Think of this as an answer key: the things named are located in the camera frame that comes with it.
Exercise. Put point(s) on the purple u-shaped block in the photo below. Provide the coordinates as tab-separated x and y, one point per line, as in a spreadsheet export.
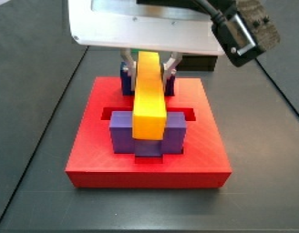
147	148

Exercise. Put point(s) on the green stepped block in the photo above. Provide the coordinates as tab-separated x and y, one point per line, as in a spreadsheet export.
135	51

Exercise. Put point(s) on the yellow rectangular bar block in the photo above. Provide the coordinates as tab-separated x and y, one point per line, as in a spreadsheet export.
148	111

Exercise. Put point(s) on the red slotted base board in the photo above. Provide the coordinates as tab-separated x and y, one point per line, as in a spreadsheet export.
94	166

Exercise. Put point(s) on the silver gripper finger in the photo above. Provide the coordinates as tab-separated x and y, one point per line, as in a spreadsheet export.
169	65
131	66

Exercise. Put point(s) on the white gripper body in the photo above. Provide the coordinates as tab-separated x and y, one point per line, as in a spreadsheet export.
120	23

